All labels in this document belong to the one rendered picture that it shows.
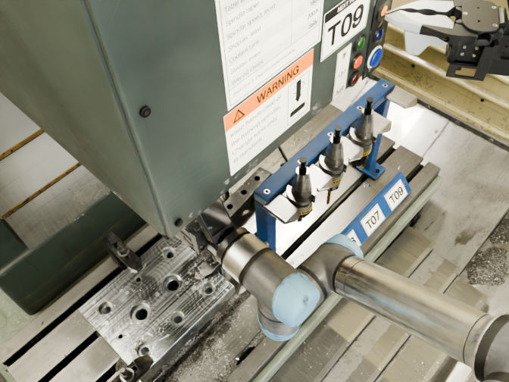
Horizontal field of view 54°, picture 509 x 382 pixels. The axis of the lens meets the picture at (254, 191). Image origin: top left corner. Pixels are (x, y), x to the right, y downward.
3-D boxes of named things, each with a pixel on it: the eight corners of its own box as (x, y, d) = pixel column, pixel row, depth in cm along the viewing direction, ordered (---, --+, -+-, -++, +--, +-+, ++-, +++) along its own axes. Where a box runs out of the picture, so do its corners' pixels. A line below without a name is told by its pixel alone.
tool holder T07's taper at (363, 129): (362, 122, 115) (366, 101, 110) (377, 132, 113) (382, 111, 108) (349, 132, 114) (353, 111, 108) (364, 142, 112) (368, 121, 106)
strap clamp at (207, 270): (246, 261, 132) (243, 232, 120) (210, 295, 126) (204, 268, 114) (238, 254, 133) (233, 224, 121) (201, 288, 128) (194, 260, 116)
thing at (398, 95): (420, 100, 121) (421, 98, 121) (408, 111, 119) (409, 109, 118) (396, 87, 124) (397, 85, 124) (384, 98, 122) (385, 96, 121)
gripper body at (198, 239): (176, 235, 89) (222, 277, 84) (168, 208, 82) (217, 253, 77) (208, 209, 92) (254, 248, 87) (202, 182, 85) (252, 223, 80)
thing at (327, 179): (337, 180, 108) (338, 178, 107) (322, 195, 106) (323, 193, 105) (312, 164, 111) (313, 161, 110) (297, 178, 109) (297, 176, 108)
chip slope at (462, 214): (510, 209, 171) (541, 161, 150) (394, 360, 143) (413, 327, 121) (309, 92, 209) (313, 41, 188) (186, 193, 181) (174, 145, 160)
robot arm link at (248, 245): (236, 270, 75) (273, 236, 78) (216, 252, 77) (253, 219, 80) (239, 291, 81) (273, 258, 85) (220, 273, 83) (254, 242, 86)
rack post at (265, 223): (288, 269, 130) (290, 205, 106) (274, 283, 128) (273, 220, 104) (260, 246, 134) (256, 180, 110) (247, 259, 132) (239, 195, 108)
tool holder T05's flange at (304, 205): (300, 180, 109) (301, 173, 107) (321, 196, 106) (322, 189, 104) (280, 198, 107) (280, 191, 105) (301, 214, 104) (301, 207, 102)
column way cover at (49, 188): (162, 156, 155) (120, 10, 113) (29, 257, 135) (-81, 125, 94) (152, 148, 157) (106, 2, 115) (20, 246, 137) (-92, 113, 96)
